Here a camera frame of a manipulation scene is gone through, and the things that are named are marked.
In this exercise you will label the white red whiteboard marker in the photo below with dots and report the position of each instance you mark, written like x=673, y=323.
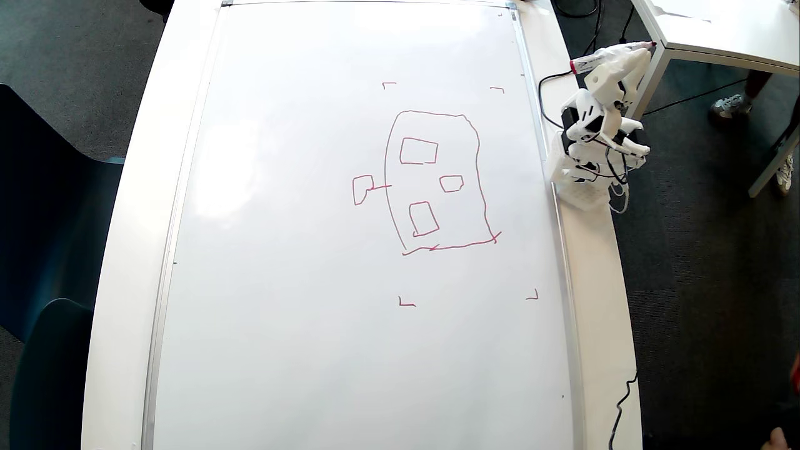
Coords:
x=594, y=60

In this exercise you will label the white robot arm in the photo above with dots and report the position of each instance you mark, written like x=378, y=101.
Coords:
x=590, y=156

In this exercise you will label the maroon sleeved forearm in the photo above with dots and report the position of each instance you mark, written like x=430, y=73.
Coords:
x=796, y=375

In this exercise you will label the bare person hand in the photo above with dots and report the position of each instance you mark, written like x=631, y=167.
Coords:
x=780, y=440

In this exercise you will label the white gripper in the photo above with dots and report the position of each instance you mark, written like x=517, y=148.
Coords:
x=605, y=77

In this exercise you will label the white side table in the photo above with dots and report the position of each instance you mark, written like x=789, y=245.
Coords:
x=725, y=34

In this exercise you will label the dark blue chair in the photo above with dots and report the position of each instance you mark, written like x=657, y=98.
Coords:
x=44, y=206
x=156, y=6
x=53, y=375

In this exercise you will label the large whiteboard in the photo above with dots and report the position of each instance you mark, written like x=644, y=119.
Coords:
x=300, y=281

